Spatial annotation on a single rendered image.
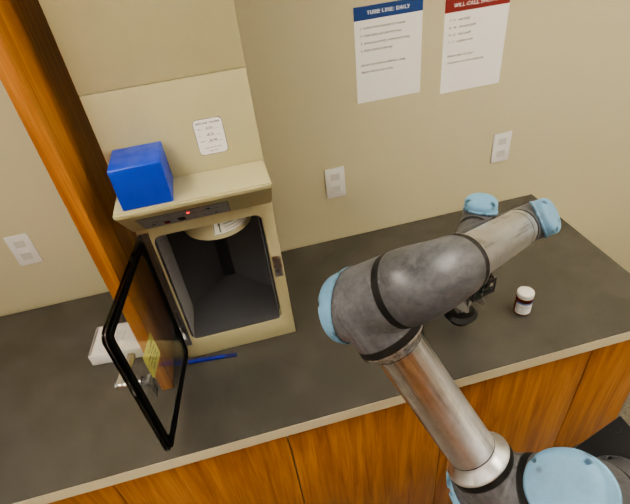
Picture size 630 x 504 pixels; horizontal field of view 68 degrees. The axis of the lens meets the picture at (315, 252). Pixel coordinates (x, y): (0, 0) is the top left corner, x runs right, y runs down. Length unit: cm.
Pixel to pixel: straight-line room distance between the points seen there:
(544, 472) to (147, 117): 94
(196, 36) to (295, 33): 52
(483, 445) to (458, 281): 32
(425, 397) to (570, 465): 23
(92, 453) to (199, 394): 28
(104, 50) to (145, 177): 23
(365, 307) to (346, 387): 62
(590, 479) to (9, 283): 168
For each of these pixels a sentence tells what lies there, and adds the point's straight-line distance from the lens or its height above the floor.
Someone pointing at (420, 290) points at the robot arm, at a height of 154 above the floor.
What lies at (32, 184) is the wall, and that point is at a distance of 162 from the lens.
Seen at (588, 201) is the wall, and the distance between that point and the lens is 230.
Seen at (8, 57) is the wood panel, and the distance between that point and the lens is 93.
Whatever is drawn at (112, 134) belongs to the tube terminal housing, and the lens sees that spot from 104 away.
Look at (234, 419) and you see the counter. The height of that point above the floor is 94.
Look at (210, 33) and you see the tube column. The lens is 98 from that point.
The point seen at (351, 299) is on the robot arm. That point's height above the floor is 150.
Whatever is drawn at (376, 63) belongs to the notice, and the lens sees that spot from 153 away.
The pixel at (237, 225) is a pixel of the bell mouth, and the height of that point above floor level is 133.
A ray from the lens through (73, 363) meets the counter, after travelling 159.
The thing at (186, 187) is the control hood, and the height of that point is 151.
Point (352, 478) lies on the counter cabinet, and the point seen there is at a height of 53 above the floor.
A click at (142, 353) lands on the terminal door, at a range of 107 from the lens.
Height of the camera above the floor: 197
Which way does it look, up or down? 38 degrees down
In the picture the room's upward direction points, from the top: 8 degrees counter-clockwise
